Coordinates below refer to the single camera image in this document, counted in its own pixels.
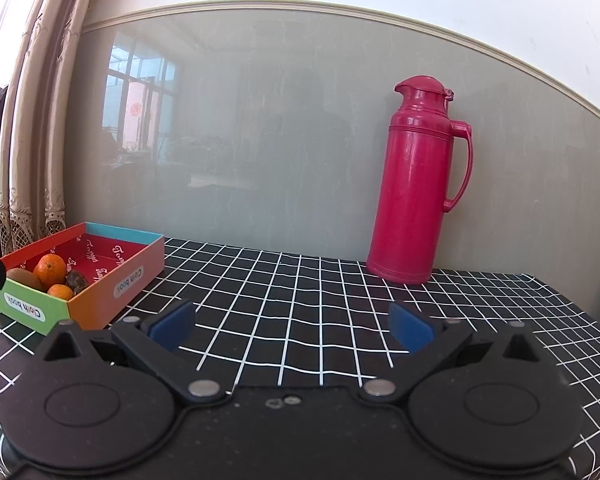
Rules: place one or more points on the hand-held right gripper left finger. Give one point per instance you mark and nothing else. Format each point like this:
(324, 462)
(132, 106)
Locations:
(172, 325)

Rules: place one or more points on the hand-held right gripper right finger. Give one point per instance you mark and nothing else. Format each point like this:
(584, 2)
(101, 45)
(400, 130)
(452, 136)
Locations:
(407, 327)

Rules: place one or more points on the brown kiwi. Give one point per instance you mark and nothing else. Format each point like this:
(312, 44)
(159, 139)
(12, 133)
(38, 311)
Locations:
(22, 278)

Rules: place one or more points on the colourful cardboard box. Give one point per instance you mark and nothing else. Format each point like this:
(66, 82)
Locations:
(125, 280)

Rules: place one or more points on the small orange mandarin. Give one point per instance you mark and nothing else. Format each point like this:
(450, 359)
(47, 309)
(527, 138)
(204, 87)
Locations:
(60, 292)

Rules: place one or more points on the dark brown dried fruit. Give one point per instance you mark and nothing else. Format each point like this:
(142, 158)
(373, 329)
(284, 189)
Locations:
(76, 281)

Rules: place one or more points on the black white checked tablecloth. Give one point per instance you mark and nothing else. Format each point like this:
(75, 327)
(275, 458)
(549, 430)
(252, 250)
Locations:
(305, 310)

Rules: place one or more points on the pink thermos jug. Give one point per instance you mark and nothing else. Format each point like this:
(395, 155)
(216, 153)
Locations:
(410, 185)

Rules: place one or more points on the beige curtain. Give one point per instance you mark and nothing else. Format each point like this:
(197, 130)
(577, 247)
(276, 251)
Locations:
(40, 110)

